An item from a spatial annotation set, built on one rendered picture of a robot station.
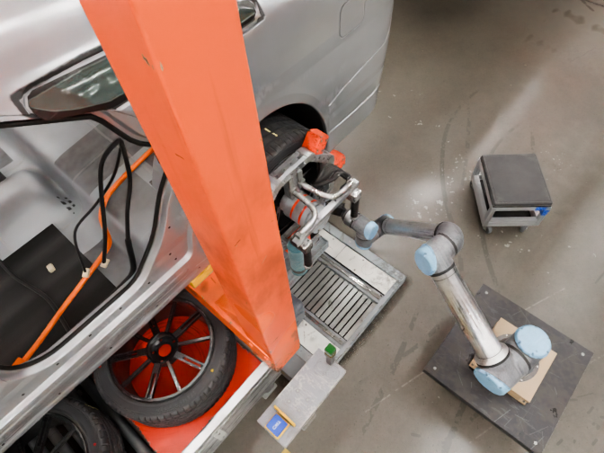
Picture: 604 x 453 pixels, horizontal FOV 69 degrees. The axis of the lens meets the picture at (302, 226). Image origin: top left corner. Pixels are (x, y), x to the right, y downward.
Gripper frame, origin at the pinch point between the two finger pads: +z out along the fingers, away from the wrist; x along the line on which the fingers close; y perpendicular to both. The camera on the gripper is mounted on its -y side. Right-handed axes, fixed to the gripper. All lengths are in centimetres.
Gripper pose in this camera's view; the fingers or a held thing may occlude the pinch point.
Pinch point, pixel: (316, 196)
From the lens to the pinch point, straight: 237.6
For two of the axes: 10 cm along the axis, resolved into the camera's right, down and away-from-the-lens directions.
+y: 5.0, -0.9, 8.6
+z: -7.5, -5.4, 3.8
